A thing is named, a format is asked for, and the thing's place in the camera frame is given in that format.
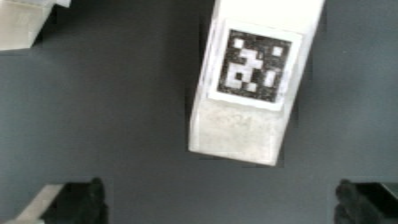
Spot white leg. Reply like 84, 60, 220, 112
188, 0, 325, 166
0, 0, 71, 51

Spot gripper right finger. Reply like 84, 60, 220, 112
334, 179, 398, 224

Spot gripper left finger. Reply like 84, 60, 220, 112
11, 177, 110, 224

